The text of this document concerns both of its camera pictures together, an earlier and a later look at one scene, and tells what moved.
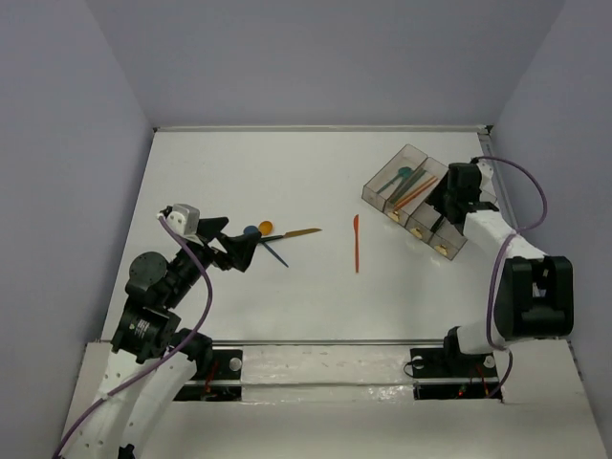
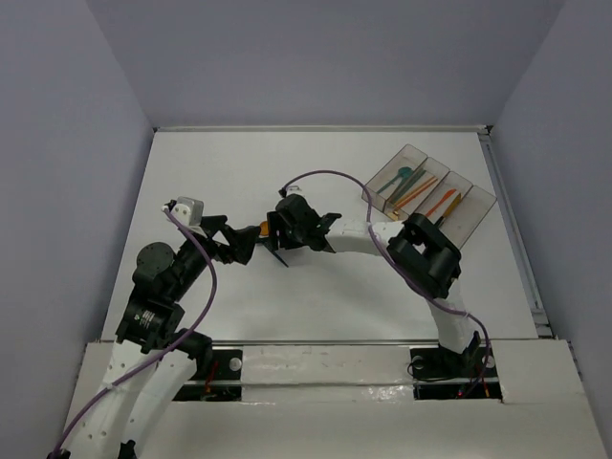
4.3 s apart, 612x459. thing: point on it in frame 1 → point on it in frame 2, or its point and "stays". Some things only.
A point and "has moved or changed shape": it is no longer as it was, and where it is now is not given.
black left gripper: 216,244 stays
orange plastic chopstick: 416,193 stays
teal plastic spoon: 404,171 stays
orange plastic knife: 357,232 has moved or changed shape
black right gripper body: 442,196 → 291,237
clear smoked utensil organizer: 402,191 stays
